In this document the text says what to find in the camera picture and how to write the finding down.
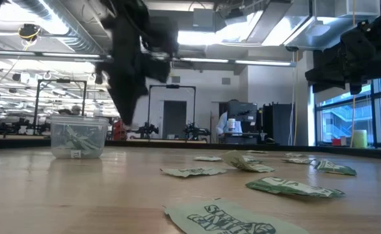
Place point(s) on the black background robot arm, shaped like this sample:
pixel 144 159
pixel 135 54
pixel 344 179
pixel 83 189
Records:
pixel 195 131
pixel 146 130

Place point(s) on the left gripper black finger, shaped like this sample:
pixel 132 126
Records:
pixel 138 94
pixel 119 100

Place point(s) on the person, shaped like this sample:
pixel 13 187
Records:
pixel 76 110
pixel 223 125

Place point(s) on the clear plastic bin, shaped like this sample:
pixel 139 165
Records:
pixel 78 136

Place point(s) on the black framed window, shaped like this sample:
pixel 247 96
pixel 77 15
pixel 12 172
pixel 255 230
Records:
pixel 340 120

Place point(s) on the yellow-green cylinder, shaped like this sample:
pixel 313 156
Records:
pixel 360 139

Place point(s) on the grey wall vent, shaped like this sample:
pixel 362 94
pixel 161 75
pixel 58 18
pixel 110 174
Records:
pixel 226 81
pixel 176 80

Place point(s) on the red box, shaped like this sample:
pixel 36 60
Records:
pixel 336 142

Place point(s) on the black table frame rail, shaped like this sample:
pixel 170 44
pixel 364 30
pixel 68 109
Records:
pixel 356 151

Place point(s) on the black metal frame rig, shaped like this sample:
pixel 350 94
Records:
pixel 172 86
pixel 60 81

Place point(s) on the long ceiling light bar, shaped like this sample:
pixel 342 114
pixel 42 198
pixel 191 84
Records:
pixel 63 55

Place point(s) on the red equipment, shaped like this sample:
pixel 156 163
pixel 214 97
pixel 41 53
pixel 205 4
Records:
pixel 119 131

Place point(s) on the black cabinet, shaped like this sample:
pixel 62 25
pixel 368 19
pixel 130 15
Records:
pixel 278 123

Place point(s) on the rectangular silver air duct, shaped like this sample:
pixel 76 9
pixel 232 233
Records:
pixel 291 22

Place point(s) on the black shelf unit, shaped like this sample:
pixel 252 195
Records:
pixel 242 112

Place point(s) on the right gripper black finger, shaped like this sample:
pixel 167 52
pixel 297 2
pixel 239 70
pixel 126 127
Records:
pixel 323 73
pixel 328 86

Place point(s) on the white canister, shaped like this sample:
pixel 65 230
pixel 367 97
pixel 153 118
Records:
pixel 231 125

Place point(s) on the dome security camera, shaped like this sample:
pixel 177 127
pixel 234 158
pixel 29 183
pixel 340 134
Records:
pixel 292 48

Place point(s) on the small banknote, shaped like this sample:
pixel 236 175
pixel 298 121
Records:
pixel 207 158

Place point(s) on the round silver air duct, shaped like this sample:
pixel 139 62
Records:
pixel 76 39

